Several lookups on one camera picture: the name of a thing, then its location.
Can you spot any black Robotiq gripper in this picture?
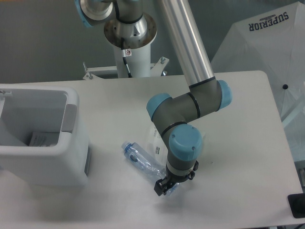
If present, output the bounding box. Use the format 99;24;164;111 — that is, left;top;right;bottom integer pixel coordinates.
154;161;199;196

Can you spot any clear crushed plastic bottle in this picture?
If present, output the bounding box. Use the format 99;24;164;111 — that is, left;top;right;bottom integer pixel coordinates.
122;141;166;185

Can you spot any white plastic wrapper with print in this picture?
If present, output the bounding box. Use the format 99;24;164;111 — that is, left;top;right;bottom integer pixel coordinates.
146;125;206;165

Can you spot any silver and grey robot arm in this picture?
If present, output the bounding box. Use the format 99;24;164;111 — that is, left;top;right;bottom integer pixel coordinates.
74;0;232;196

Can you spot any white plastic trash can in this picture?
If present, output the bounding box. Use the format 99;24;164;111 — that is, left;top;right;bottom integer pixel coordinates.
0;84;90;186

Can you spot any black device at table edge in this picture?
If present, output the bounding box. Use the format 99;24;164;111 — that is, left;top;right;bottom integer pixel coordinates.
287;193;305;219

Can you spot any white Superior umbrella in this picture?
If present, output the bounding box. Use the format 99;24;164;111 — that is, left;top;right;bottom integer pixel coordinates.
212;2;305;162

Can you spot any black cable on pedestal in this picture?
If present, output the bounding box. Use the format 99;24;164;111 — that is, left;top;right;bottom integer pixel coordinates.
120;38;133;78

